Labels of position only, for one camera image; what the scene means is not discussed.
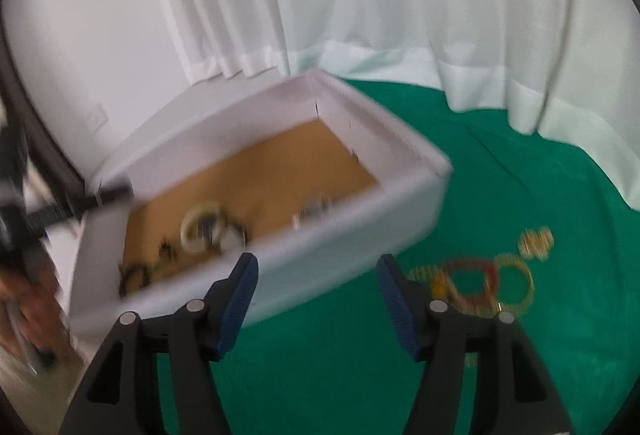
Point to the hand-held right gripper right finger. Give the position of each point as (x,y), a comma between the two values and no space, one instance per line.
(397,310)

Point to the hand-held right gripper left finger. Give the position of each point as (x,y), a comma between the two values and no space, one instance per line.
(235,305)

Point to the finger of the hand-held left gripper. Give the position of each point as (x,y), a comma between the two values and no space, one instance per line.
(75,207)

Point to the pale jade bangle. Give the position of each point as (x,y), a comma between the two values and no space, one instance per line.
(187,231)

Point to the white cardboard box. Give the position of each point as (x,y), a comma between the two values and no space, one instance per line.
(350,225)

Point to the red bangle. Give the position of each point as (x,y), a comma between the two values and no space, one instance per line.
(493,276)

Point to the green velvet cloth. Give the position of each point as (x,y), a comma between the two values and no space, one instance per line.
(325,390)

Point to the thin gold bangle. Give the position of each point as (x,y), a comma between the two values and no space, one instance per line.
(528,286)

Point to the gold earrings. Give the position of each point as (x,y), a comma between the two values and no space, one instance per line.
(535,243)

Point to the white wall outlet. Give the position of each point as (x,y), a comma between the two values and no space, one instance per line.
(96,119)

